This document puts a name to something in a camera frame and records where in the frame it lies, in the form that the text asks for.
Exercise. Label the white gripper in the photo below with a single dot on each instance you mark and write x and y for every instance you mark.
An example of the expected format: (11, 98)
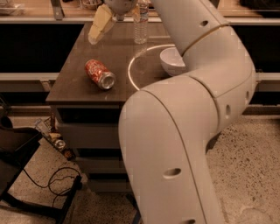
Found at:
(120, 5)

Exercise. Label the red coke can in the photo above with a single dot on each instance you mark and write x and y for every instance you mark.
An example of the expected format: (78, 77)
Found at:
(99, 74)

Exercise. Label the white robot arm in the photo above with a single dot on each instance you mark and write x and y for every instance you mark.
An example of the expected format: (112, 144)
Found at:
(164, 128)

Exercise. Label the clear plastic water bottle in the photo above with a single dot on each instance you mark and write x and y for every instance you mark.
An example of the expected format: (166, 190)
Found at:
(141, 26)

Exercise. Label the white ceramic bowl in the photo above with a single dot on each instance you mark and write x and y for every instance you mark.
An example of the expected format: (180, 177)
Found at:
(172, 62)

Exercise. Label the grey drawer cabinet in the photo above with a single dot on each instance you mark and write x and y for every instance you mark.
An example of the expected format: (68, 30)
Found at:
(74, 98)

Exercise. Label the middle grey drawer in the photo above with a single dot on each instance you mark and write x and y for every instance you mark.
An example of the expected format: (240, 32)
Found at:
(101, 164)

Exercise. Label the black chair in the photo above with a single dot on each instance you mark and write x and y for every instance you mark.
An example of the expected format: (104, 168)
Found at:
(17, 146)

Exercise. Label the bottom grey drawer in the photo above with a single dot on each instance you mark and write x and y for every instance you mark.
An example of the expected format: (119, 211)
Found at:
(109, 185)

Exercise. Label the blue tape cross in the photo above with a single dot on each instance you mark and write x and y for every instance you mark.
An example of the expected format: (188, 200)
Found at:
(133, 202)

